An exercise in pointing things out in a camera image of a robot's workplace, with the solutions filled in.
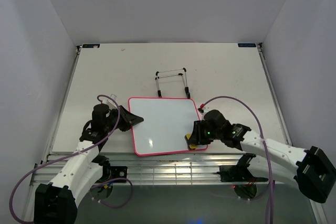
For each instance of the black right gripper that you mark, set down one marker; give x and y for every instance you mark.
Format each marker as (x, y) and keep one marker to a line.
(197, 133)

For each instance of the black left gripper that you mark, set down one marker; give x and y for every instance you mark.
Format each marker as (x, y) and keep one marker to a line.
(124, 118)

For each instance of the yellow bone shaped eraser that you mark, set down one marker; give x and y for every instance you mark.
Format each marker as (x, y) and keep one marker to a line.
(191, 145)

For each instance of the pink framed whiteboard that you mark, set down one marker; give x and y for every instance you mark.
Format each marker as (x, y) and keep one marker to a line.
(166, 122)

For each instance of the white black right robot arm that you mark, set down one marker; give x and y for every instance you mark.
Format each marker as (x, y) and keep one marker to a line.
(309, 170)

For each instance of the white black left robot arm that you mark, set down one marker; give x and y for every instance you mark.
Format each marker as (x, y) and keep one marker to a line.
(86, 169)

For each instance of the black metal easel stand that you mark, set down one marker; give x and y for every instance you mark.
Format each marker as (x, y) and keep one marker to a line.
(172, 77)

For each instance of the blue left corner label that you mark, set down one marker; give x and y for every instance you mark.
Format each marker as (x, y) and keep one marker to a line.
(91, 46)

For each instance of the blue corner label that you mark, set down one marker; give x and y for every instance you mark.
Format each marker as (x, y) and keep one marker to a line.
(247, 45)
(91, 46)

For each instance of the blue right corner label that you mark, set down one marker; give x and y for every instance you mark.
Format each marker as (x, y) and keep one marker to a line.
(247, 45)

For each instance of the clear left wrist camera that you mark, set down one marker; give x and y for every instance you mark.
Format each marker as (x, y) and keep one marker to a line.
(110, 102)

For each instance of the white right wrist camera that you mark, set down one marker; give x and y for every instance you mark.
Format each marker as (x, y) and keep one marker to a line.
(203, 109)

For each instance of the aluminium table frame rails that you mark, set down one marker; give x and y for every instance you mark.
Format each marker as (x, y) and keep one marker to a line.
(224, 77)

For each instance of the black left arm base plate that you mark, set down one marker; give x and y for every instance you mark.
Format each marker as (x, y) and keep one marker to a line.
(119, 172)

